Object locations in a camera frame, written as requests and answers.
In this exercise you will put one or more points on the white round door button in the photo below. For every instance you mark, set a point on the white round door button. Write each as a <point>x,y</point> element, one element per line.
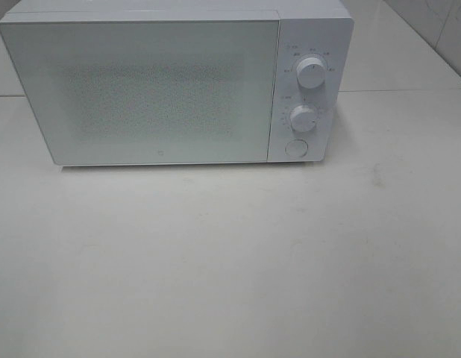
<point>297,148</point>

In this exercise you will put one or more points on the white round knob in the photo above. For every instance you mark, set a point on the white round knob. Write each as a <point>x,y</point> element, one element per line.
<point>303,118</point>
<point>311,71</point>

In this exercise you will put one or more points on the white microwave oven body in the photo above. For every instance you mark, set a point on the white microwave oven body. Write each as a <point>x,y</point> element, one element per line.
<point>304,27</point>

